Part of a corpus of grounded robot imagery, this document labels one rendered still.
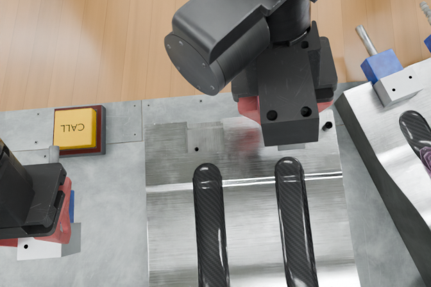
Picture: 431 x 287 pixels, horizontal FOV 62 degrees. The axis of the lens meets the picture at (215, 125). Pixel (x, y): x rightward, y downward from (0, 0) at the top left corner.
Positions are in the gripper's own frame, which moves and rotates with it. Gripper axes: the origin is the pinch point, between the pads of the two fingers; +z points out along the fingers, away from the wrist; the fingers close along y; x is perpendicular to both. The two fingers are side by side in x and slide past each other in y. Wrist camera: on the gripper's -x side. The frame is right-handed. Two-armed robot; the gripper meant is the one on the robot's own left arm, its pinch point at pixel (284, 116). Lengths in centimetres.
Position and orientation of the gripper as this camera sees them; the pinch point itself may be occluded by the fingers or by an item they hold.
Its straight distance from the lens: 44.6
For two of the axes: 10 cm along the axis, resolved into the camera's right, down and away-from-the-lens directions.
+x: 0.2, -8.2, 5.7
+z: 2.0, 5.6, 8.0
